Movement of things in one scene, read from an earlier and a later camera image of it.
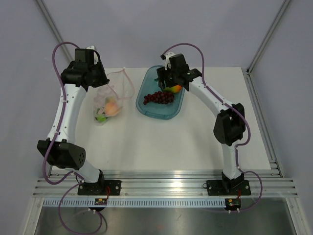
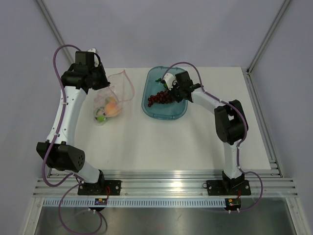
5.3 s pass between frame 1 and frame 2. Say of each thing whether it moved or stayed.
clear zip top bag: stayed
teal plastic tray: moved
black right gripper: moved
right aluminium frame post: stayed
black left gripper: stayed
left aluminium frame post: stayed
